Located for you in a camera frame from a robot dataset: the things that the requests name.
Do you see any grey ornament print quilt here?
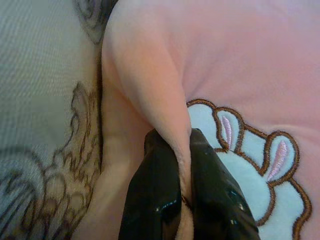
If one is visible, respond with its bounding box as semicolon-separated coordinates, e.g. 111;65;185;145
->
0;0;118;240

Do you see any pink pillow with embroidered sheep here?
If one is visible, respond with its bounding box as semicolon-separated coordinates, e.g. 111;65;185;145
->
74;0;320;240

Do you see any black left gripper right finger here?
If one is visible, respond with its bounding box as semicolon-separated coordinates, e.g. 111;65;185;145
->
189;127;260;240

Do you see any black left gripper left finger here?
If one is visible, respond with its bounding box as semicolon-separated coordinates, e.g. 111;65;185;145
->
118;129;183;240

